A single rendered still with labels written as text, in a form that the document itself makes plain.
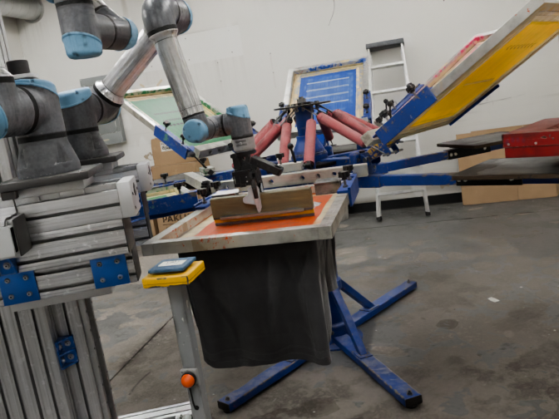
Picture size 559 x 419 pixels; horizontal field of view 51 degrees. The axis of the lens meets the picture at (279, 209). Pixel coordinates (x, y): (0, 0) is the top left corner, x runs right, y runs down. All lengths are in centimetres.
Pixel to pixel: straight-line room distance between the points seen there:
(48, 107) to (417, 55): 512
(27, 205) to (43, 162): 11
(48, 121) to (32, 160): 10
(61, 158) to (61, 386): 70
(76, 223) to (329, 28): 511
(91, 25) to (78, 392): 112
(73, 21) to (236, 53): 532
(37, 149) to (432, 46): 519
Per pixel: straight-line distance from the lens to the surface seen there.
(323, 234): 163
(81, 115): 201
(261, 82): 648
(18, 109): 145
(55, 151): 152
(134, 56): 206
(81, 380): 194
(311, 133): 280
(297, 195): 194
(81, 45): 129
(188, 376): 164
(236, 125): 194
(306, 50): 639
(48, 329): 182
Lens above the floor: 135
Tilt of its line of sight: 11 degrees down
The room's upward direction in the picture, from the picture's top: 9 degrees counter-clockwise
